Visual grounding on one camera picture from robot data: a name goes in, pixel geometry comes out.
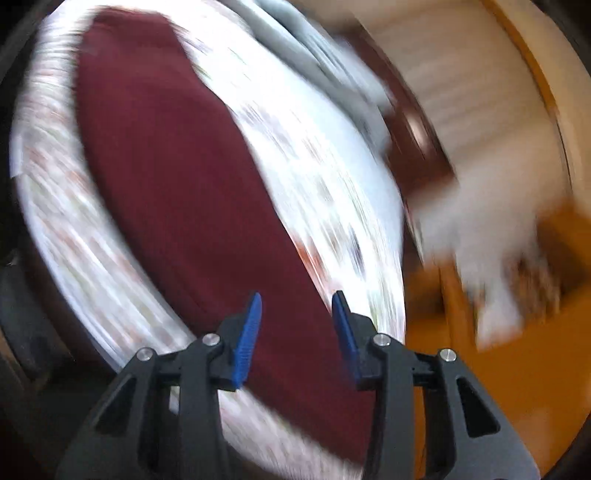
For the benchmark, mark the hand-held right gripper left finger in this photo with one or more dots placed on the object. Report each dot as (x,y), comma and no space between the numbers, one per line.
(247,337)

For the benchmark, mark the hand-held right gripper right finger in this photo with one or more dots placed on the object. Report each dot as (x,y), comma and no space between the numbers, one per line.
(344,332)

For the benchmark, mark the maroon pants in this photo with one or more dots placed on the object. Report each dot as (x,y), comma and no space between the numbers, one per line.
(184,184)

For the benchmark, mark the white floral quilted bedspread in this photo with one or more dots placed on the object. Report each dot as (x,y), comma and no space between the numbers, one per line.
(323,207)

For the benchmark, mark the orange wooden cabinet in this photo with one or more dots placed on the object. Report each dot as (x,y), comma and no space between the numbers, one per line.
(508,392)

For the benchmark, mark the white cloth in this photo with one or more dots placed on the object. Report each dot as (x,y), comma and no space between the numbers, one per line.
(480,221)

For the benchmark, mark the dark brown wooden headboard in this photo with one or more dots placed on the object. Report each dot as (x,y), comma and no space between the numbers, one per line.
(415,138)

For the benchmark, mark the pale grey pillow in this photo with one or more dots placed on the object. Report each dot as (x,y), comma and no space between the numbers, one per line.
(323,41)

